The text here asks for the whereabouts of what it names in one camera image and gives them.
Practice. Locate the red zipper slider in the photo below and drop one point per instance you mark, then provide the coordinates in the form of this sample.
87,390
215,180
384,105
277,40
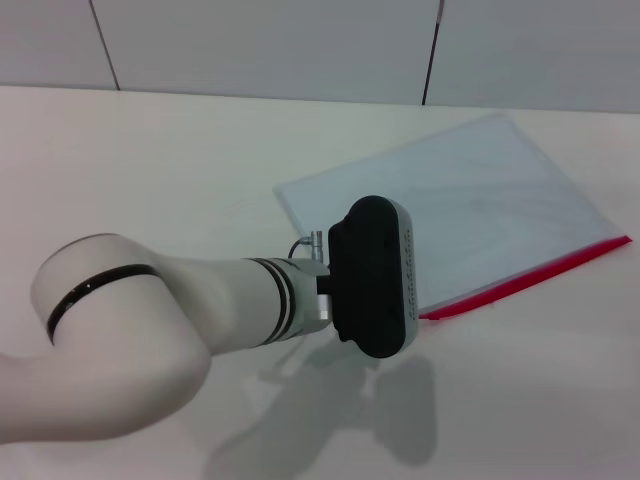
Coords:
436,315

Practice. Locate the clear document bag red zipper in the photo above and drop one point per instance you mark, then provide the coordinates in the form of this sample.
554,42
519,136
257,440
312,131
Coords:
490,190

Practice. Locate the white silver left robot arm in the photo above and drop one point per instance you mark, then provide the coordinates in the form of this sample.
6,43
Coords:
150,320

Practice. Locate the black grey left wrist camera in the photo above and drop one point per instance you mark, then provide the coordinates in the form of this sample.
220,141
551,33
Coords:
370,280

